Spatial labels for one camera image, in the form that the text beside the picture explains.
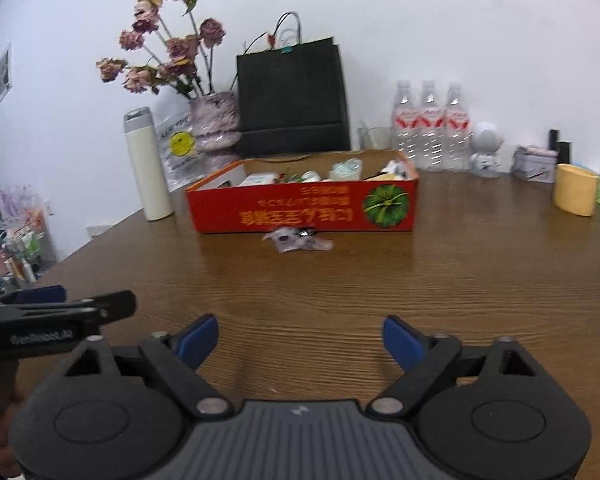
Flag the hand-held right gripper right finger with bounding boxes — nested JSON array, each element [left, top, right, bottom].
[[367, 314, 538, 418]]

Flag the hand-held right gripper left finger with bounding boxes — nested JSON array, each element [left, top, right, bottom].
[[62, 314, 233, 418]]

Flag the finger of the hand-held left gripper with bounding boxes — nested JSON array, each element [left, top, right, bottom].
[[0, 290, 137, 331], [0, 285, 67, 306]]

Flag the red cardboard box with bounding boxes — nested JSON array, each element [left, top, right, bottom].
[[185, 149, 421, 234]]

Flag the wooden desktop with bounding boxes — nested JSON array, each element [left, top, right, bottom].
[[17, 165, 600, 480]]

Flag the person's left hand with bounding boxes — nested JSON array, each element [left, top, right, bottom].
[[0, 395, 22, 467]]

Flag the cluttered storage shelf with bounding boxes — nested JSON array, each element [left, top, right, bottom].
[[0, 185, 56, 296]]

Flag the white thermos bottle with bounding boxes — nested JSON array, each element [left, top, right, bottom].
[[124, 106, 175, 222]]

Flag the clear plastic packet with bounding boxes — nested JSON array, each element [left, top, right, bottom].
[[261, 227, 335, 255]]

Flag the clear smiley plastic bag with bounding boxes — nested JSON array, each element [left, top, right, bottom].
[[152, 92, 201, 192]]

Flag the clear glass cup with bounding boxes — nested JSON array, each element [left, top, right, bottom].
[[357, 122, 393, 151]]

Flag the purple textured vase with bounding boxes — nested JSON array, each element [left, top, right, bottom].
[[188, 91, 241, 153]]

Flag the grey tin box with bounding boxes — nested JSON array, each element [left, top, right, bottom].
[[511, 151, 558, 183]]

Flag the white robot-shaped speaker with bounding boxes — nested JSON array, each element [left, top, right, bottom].
[[469, 121, 503, 177]]

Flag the yellow mug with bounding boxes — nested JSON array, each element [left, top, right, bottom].
[[552, 163, 600, 217]]

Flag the black paper bag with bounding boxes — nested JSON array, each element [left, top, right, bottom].
[[236, 10, 352, 157]]

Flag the dried pink flowers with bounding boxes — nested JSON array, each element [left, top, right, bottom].
[[96, 0, 227, 98]]

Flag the small wall picture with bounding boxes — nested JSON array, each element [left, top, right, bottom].
[[0, 42, 13, 105]]

